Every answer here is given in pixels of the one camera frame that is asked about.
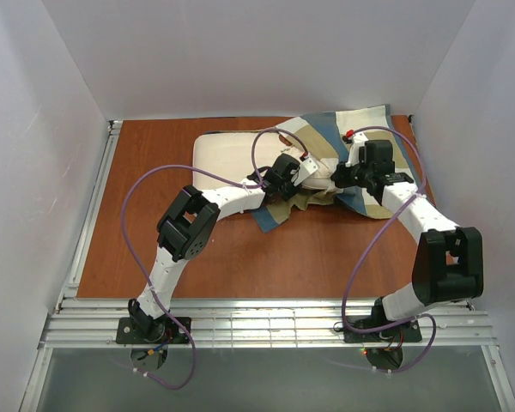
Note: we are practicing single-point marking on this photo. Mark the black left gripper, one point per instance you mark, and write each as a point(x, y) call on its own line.
point(286, 187)

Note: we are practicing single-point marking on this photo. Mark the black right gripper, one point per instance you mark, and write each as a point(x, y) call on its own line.
point(342, 176)

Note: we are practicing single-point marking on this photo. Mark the cream white pillow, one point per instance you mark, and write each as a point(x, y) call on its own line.
point(228, 154)

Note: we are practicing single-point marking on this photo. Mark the blue beige white patchwork pillowcase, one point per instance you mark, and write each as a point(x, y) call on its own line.
point(332, 126)

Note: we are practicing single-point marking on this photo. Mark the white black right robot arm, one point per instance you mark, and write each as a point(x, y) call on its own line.
point(448, 263)

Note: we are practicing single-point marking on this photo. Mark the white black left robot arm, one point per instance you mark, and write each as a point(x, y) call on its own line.
point(185, 228)

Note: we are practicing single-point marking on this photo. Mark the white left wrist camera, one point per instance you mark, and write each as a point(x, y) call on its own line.
point(306, 169)

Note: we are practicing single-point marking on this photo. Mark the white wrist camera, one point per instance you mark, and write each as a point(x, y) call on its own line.
point(356, 141)
point(306, 169)

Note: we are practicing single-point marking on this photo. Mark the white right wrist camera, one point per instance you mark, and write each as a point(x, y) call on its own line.
point(356, 141)

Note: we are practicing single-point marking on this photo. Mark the aluminium front rail frame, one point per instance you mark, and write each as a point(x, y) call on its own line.
point(89, 323)

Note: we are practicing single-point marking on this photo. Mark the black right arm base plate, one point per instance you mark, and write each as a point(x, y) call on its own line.
point(409, 332)

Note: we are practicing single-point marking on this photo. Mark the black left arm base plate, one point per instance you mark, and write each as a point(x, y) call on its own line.
point(162, 330)

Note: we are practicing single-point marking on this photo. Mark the aluminium left side rail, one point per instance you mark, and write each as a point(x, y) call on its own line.
point(74, 275)

